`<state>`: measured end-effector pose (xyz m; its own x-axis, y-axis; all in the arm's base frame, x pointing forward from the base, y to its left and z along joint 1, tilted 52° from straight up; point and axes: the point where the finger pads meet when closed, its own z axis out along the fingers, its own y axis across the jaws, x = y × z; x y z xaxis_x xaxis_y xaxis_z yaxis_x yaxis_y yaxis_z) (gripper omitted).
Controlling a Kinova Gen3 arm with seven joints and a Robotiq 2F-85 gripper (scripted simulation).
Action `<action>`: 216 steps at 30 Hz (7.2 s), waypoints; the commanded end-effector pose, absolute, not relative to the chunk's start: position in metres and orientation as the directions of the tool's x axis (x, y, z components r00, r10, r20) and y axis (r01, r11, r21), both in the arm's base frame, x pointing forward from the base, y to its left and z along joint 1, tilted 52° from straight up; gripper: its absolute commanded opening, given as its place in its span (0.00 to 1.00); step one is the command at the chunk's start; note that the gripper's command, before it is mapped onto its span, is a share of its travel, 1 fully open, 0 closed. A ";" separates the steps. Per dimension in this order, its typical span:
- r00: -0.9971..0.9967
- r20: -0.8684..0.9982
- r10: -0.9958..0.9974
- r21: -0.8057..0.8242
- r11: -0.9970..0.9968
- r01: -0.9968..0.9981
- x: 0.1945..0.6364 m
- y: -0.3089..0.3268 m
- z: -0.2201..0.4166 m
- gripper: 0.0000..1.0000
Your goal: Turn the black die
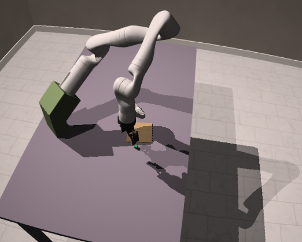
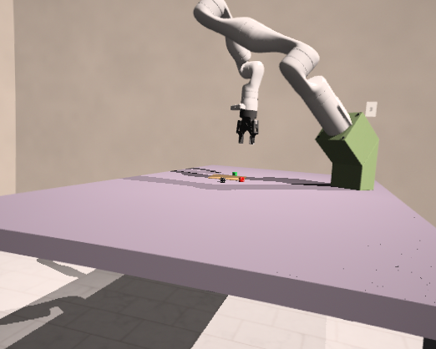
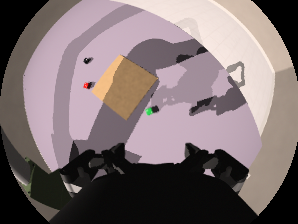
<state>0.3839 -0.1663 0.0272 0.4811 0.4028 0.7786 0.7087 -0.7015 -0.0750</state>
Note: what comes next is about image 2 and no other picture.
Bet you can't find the brown flat mat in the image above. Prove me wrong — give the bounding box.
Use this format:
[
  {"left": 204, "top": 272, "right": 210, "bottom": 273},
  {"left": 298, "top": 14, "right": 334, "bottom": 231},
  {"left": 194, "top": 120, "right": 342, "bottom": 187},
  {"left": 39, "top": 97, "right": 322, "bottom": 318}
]
[{"left": 208, "top": 174, "right": 246, "bottom": 180}]

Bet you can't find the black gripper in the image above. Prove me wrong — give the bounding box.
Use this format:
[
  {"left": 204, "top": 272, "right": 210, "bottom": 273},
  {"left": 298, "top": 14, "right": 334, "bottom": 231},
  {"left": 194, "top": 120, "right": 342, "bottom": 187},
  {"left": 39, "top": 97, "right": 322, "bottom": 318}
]
[{"left": 236, "top": 109, "right": 259, "bottom": 144}]

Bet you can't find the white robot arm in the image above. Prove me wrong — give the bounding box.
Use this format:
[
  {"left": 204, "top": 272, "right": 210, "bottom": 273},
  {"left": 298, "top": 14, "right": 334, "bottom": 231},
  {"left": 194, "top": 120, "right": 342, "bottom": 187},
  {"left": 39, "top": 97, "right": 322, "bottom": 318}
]
[{"left": 193, "top": 0, "right": 352, "bottom": 136}]

